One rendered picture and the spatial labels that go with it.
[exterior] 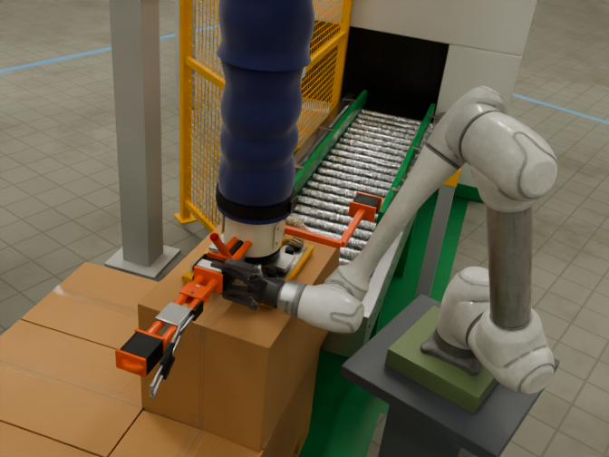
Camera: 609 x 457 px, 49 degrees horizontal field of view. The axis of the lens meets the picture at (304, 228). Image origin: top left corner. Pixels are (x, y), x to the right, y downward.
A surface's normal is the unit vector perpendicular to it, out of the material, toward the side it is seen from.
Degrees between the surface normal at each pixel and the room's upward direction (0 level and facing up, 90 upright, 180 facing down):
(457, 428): 0
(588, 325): 0
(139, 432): 0
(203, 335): 90
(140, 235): 90
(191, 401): 90
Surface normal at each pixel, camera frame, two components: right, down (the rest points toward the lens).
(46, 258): 0.10, -0.85
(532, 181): 0.35, 0.42
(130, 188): -0.31, 0.47
